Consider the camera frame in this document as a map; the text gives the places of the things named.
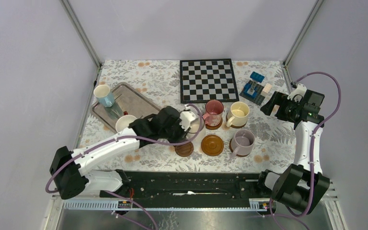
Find dark walnut coaster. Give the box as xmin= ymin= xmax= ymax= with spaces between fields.
xmin=174 ymin=142 xmax=194 ymax=157

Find brown wooden coaster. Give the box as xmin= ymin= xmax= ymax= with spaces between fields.
xmin=201 ymin=135 xmax=224 ymax=157
xmin=205 ymin=121 xmax=222 ymax=130
xmin=226 ymin=119 xmax=247 ymax=128
xmin=229 ymin=139 xmax=253 ymax=158

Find white red bowl cup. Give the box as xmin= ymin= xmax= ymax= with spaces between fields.
xmin=115 ymin=114 xmax=137 ymax=132

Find cream yellow mug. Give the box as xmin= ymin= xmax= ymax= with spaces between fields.
xmin=226 ymin=102 xmax=250 ymax=120

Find pink enamel mug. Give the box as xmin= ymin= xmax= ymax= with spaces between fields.
xmin=202 ymin=100 xmax=224 ymax=126

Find lavender ceramic mug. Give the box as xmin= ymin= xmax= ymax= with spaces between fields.
xmin=232 ymin=129 xmax=255 ymax=146

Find light blue mug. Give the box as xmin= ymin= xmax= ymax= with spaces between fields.
xmin=93 ymin=84 xmax=115 ymax=107

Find white black-rimmed enamel mug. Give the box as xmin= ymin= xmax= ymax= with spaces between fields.
xmin=186 ymin=120 xmax=206 ymax=143

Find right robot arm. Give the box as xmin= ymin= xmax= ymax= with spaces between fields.
xmin=255 ymin=90 xmax=330 ymax=215

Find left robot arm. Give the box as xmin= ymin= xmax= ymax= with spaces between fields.
xmin=46 ymin=106 xmax=198 ymax=200

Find white lego brick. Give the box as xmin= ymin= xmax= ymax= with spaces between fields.
xmin=261 ymin=83 xmax=272 ymax=97

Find grey lego baseplate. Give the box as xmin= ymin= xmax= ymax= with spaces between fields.
xmin=240 ymin=80 xmax=265 ymax=106

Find blue lego brick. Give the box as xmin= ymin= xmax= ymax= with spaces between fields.
xmin=250 ymin=71 xmax=265 ymax=83

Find metal serving tray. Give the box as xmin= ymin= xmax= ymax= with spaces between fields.
xmin=91 ymin=82 xmax=161 ymax=133

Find black white chessboard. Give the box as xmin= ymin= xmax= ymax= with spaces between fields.
xmin=179 ymin=58 xmax=239 ymax=104

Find floral tablecloth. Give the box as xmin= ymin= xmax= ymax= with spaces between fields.
xmin=79 ymin=60 xmax=296 ymax=173

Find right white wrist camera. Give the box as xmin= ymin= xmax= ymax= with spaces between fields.
xmin=287 ymin=83 xmax=307 ymax=103

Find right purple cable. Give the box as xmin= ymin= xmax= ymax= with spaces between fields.
xmin=268 ymin=71 xmax=342 ymax=230

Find purple cable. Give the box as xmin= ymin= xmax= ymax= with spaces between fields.
xmin=45 ymin=103 xmax=205 ymax=230
xmin=268 ymin=71 xmax=342 ymax=230

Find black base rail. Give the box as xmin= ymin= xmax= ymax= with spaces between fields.
xmin=100 ymin=170 xmax=272 ymax=209

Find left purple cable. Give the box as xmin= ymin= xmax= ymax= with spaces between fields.
xmin=45 ymin=103 xmax=205 ymax=230

